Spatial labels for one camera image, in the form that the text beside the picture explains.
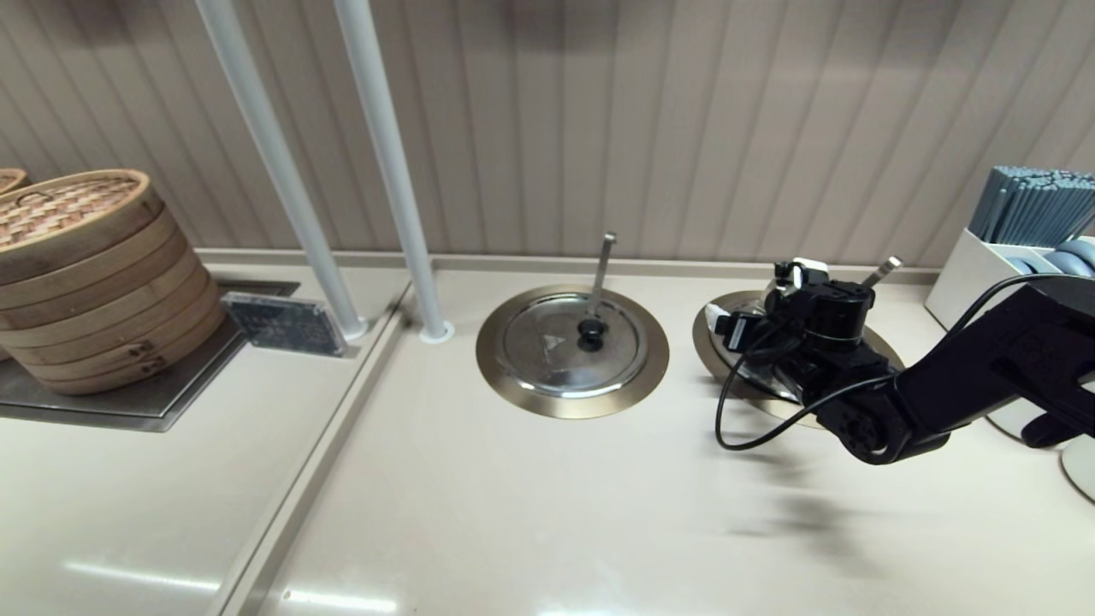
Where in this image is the steel steamer tray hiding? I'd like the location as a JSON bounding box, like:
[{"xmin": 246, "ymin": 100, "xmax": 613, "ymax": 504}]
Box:
[{"xmin": 0, "ymin": 280, "xmax": 300, "ymax": 433}]

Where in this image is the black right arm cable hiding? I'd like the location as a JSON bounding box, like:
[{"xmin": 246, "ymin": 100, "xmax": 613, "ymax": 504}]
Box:
[{"xmin": 715, "ymin": 274, "xmax": 1095, "ymax": 452}]

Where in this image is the white cylindrical cup stack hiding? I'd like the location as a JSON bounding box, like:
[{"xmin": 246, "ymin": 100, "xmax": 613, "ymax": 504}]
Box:
[{"xmin": 984, "ymin": 402, "xmax": 1074, "ymax": 444}]

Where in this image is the grey-blue chopsticks bundle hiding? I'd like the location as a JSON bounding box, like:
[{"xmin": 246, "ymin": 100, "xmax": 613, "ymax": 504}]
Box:
[{"xmin": 975, "ymin": 165, "xmax": 1095, "ymax": 249}]

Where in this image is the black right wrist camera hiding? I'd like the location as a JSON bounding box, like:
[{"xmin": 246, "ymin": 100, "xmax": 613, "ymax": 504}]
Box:
[{"xmin": 708, "ymin": 306, "xmax": 760, "ymax": 352}]

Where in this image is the white utensil holder box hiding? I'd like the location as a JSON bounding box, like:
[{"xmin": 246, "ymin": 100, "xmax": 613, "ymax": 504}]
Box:
[{"xmin": 926, "ymin": 227, "xmax": 1095, "ymax": 343}]

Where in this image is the dark acrylic label sign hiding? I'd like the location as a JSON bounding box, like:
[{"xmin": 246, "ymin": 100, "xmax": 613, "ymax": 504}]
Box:
[{"xmin": 221, "ymin": 292, "xmax": 350, "ymax": 358}]

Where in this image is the white metal pole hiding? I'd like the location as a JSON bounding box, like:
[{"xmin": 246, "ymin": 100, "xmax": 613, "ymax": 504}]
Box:
[
  {"xmin": 332, "ymin": 0, "xmax": 455, "ymax": 345},
  {"xmin": 193, "ymin": 0, "xmax": 370, "ymax": 341}
]

